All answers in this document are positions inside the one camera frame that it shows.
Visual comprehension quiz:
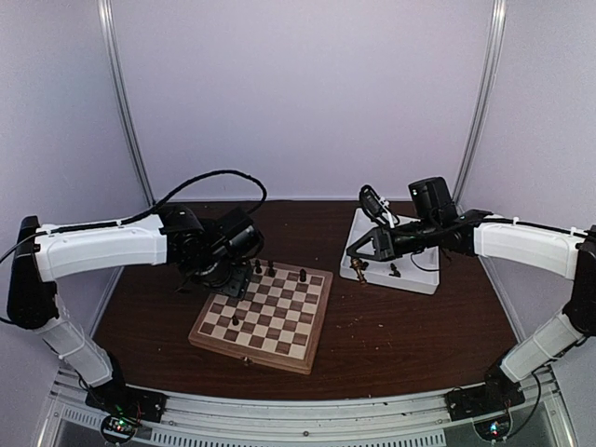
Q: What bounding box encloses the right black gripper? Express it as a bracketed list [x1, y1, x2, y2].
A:
[347, 215, 440, 262]

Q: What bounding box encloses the brown chess piece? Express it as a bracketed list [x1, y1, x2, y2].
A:
[350, 258, 368, 285]

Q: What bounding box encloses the dark chess piece tray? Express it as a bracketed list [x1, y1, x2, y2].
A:
[390, 263, 401, 278]

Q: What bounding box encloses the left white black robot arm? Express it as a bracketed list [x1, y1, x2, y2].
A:
[3, 204, 264, 413]

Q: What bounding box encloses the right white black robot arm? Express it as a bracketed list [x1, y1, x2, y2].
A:
[345, 177, 595, 412]

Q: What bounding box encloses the left circuit board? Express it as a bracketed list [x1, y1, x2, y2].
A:
[100, 415, 140, 443]

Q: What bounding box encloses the circuit board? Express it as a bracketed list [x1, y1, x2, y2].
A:
[100, 415, 140, 443]
[474, 415, 512, 442]

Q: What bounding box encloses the right circuit board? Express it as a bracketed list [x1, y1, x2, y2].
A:
[474, 415, 512, 442]

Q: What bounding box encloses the white plastic tray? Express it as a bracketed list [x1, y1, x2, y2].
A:
[339, 208, 440, 295]

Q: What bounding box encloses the wooden chessboard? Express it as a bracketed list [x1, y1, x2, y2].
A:
[188, 261, 333, 375]

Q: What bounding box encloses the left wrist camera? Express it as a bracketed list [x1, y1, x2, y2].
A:
[217, 208, 264, 260]

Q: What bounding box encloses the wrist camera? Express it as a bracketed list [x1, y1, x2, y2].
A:
[217, 208, 264, 260]
[408, 176, 458, 226]

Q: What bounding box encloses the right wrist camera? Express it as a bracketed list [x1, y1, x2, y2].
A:
[408, 176, 458, 226]

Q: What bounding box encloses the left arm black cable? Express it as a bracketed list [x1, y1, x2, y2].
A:
[115, 170, 269, 229]

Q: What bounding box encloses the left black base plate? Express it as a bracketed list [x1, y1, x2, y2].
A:
[85, 382, 167, 423]

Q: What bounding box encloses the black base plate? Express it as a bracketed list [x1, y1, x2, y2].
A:
[444, 384, 525, 422]
[85, 382, 167, 423]

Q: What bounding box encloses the aluminium front rail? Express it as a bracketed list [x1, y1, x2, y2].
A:
[33, 369, 578, 446]

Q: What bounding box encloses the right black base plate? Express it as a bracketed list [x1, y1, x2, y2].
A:
[444, 384, 525, 422]

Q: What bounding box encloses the right aluminium corner post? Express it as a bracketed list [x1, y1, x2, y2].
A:
[454, 0, 508, 205]

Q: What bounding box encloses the aluminium corner post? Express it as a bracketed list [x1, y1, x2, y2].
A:
[97, 0, 155, 205]
[454, 0, 508, 205]

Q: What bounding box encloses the left aluminium corner post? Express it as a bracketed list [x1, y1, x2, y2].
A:
[97, 0, 155, 205]

